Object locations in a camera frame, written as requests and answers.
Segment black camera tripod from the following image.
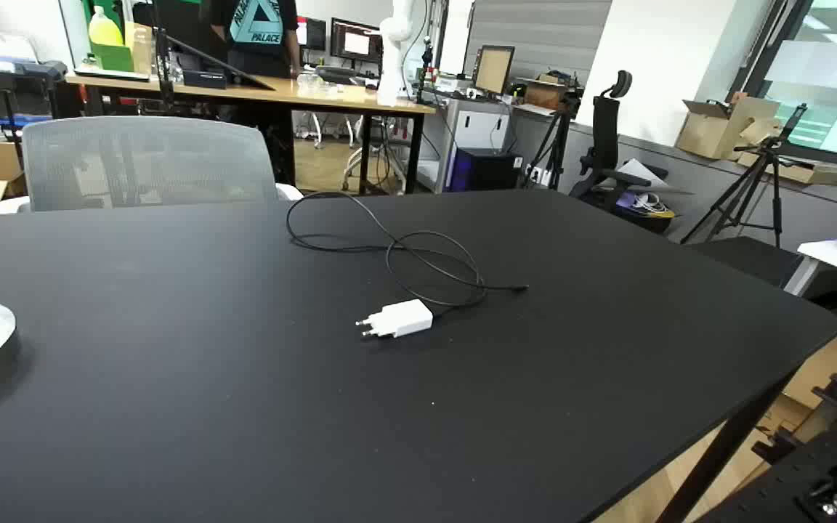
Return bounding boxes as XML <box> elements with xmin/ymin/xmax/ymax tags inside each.
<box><xmin>679</xmin><ymin>102</ymin><xmax>812</xmax><ymax>250</ymax></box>

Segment person in black shirt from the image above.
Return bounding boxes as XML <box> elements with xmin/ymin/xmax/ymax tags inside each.
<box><xmin>206</xmin><ymin>0</ymin><xmax>302</xmax><ymax>82</ymax></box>

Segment white cabinet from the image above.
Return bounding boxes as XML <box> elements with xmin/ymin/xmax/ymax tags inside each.
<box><xmin>432</xmin><ymin>95</ymin><xmax>514</xmax><ymax>192</ymax></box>

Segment black USB cable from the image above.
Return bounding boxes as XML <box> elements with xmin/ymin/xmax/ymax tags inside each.
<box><xmin>281</xmin><ymin>192</ymin><xmax>530</xmax><ymax>313</ymax></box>

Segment wooden desk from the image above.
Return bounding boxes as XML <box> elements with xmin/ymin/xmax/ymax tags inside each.
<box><xmin>63</xmin><ymin>67</ymin><xmax>440</xmax><ymax>198</ymax></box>

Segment black computer monitor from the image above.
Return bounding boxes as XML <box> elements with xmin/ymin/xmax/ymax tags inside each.
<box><xmin>329</xmin><ymin>15</ymin><xmax>384</xmax><ymax>65</ymax></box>

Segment black printer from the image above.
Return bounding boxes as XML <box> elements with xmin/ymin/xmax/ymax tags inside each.
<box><xmin>0</xmin><ymin>54</ymin><xmax>69</xmax><ymax>124</ymax></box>

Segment black picture frame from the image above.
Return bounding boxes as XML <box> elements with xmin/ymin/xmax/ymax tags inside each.
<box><xmin>470</xmin><ymin>43</ymin><xmax>518</xmax><ymax>98</ymax></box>

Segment green and yellow poster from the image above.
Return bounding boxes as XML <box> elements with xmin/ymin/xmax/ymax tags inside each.
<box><xmin>55</xmin><ymin>0</ymin><xmax>142</xmax><ymax>82</ymax></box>

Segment open cardboard box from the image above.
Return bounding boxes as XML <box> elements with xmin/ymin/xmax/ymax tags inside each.
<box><xmin>674</xmin><ymin>94</ymin><xmax>783</xmax><ymax>162</ymax></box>

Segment white upright machine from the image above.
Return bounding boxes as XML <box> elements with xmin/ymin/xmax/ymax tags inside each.
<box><xmin>374</xmin><ymin>0</ymin><xmax>432</xmax><ymax>105</ymax></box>

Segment white wall charger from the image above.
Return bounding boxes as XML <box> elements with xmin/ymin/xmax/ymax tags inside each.
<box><xmin>353</xmin><ymin>297</ymin><xmax>440</xmax><ymax>342</ymax></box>

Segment grey mesh chair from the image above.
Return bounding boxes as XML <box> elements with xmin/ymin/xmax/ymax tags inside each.
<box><xmin>18</xmin><ymin>112</ymin><xmax>281</xmax><ymax>214</ymax></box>

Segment black table leg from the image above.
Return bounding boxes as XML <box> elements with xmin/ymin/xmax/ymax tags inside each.
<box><xmin>655</xmin><ymin>377</ymin><xmax>790</xmax><ymax>523</ymax></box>

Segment dark blue box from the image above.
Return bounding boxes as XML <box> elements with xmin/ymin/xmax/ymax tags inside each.
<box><xmin>448</xmin><ymin>146</ymin><xmax>521</xmax><ymax>194</ymax></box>

